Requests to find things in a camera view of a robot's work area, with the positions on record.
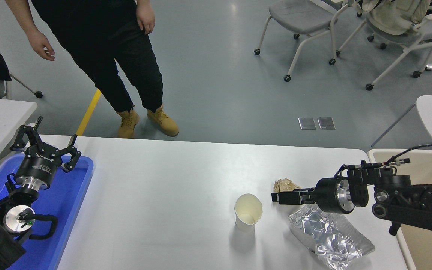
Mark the large pale bin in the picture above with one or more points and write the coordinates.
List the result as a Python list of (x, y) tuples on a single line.
[(426, 255)]

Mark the silver floor plate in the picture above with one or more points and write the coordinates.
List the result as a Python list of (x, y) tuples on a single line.
[(308, 123), (326, 123)]

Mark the blue plastic tray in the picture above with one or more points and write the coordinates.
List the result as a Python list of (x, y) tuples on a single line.
[(66, 217)]

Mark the cream jacket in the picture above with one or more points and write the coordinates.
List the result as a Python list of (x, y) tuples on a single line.
[(392, 17)]

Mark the tan paper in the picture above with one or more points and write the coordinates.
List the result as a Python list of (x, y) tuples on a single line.
[(285, 185)]

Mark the white paper cup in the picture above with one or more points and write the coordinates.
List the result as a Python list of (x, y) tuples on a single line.
[(248, 210)]

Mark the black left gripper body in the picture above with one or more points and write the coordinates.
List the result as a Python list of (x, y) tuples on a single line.
[(38, 163)]

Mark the grey white-framed office chair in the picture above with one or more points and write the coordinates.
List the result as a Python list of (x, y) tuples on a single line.
[(298, 17), (407, 39)]

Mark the person's right hand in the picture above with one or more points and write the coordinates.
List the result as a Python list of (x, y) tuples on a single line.
[(41, 45)]

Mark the person's left hand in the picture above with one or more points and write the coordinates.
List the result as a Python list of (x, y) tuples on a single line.
[(145, 17)]

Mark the person's right forearm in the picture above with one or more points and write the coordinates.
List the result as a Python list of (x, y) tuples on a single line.
[(23, 17)]

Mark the silver foil tray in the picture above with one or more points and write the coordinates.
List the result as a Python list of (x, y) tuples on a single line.
[(324, 236)]

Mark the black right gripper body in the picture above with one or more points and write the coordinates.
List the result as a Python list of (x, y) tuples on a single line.
[(326, 195)]

